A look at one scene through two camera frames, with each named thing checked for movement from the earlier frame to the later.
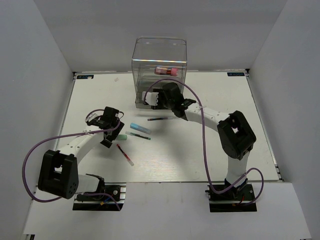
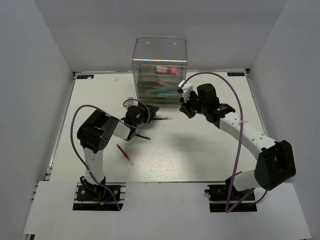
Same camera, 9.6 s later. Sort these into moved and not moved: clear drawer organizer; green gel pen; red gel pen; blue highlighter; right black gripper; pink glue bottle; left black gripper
Moved: left black gripper; blue highlighter; right black gripper
Not moved: clear drawer organizer; green gel pen; pink glue bottle; red gel pen
